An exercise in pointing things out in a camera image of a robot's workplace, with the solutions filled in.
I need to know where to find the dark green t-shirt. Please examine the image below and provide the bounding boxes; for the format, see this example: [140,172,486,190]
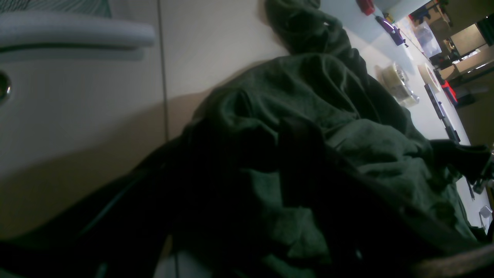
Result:
[1,0,493,278]

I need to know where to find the purple tape roll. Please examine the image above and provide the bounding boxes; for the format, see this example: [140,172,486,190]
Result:
[375,15,397,34]

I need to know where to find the white tape roll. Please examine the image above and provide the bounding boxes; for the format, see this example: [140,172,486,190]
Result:
[418,63,442,93]

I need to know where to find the grey usb hub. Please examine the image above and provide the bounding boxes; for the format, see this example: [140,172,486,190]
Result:
[425,84,447,120]

